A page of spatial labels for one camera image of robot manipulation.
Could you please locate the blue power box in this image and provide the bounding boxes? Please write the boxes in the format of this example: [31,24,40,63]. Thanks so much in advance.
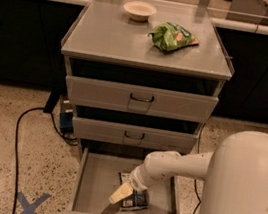
[55,96,80,136]

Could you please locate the white paper bowl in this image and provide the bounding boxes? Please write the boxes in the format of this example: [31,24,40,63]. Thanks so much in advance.
[123,1,157,22]

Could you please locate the blue tape cross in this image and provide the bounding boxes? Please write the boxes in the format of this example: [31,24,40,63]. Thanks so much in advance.
[17,192,50,214]

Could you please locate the grey drawer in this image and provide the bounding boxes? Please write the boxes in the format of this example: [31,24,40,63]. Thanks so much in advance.
[56,149,180,214]
[72,117,197,154]
[66,75,218,123]

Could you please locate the black cable on left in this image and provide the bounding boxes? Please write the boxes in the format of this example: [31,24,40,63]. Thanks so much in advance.
[1,103,83,214]

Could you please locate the black cable on right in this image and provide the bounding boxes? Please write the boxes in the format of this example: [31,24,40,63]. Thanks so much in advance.
[185,123,214,214]

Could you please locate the black cable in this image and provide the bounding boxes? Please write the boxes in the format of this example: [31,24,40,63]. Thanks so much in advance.
[185,123,214,214]
[1,103,83,214]

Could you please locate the green chip bag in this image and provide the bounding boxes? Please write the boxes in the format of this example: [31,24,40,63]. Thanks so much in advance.
[149,22,199,53]

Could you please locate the middle grey drawer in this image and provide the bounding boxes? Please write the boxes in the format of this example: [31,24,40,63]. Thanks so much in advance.
[72,117,197,154]

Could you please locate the top grey drawer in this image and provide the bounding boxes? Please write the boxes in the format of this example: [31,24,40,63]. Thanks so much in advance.
[66,75,218,123]

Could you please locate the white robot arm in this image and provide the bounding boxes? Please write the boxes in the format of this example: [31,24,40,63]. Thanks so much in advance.
[109,131,268,214]

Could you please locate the bottom grey drawer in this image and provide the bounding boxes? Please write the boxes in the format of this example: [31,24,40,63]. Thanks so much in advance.
[56,149,180,214]

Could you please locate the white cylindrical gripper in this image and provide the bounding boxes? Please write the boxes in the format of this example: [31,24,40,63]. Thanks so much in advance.
[109,164,156,204]

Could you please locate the blue chip bag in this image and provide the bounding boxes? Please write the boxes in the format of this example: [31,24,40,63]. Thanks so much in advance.
[113,170,153,214]

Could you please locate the grey drawer cabinet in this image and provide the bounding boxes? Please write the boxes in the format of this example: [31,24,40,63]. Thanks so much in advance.
[61,0,233,156]

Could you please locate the dark base counter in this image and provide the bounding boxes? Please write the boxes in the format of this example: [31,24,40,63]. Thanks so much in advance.
[0,0,268,123]

